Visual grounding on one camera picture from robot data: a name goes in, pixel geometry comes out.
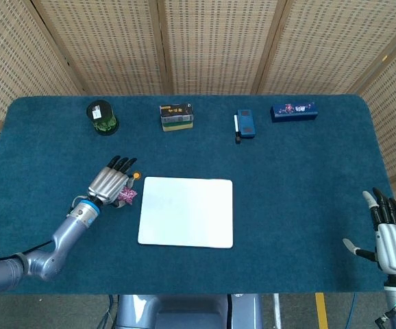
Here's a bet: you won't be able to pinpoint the blue felt table cloth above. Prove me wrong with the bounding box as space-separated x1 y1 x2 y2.
0 95 396 295

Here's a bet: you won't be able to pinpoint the white rectangular board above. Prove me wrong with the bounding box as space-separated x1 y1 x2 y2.
137 176 234 249

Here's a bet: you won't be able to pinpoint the long blue printed box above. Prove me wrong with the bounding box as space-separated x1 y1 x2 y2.
270 101 319 123

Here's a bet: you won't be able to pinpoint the blue rectangular box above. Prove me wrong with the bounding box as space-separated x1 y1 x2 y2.
236 109 256 139

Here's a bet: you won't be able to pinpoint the blue floor cable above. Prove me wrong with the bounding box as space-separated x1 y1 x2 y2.
347 293 357 329

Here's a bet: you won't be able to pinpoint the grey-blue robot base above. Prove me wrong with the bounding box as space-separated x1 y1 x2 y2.
115 293 264 329

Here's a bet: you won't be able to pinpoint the yellow floor tape strip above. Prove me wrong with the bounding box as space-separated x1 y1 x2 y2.
314 293 329 329

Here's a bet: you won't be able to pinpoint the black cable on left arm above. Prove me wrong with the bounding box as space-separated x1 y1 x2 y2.
0 239 54 265

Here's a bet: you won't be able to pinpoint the grey cables beside base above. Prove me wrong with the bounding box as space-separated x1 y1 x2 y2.
102 294 117 329

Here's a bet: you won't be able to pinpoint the black cylinder can green print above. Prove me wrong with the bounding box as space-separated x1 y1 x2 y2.
86 99 120 136

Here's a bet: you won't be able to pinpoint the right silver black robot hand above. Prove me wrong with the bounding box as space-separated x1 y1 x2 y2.
343 187 396 275

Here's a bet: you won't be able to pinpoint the white table leg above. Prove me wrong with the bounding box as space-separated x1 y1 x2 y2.
272 293 283 329

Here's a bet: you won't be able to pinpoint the white marker black cap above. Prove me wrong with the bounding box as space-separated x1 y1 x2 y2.
233 114 242 145

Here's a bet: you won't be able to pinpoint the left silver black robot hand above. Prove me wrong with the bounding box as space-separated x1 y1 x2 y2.
87 156 139 208

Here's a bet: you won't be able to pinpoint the yellow black small box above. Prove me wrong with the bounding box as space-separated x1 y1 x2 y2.
159 102 195 123

